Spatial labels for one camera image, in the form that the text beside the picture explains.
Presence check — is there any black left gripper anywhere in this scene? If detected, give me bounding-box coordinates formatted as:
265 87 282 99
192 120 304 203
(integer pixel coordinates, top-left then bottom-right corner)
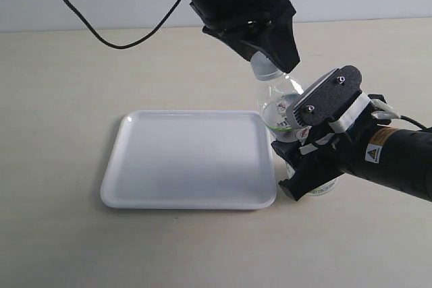
190 0 300 73

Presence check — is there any white camera cable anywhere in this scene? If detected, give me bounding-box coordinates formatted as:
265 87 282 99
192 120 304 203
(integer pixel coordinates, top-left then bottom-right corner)
373 98 432 132

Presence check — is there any clear plastic drink bottle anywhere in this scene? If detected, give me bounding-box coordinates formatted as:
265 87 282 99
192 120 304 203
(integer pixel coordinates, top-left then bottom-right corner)
256 71 338 198

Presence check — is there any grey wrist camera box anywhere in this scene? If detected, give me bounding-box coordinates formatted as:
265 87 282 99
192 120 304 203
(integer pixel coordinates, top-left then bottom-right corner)
286 65 371 134

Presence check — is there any black hanging cable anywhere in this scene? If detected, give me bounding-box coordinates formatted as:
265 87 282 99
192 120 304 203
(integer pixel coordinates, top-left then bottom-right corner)
45 0 186 50

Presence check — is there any white bottle cap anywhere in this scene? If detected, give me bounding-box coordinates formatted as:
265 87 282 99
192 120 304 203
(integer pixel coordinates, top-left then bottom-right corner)
250 51 283 82

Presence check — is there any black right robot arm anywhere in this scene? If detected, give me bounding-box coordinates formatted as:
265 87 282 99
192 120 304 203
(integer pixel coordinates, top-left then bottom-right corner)
271 94 431 201

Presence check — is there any white plastic tray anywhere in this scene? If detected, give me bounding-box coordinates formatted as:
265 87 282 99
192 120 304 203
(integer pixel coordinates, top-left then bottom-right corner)
100 110 277 210

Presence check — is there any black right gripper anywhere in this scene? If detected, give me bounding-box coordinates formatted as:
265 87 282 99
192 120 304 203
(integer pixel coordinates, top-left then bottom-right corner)
271 94 394 200

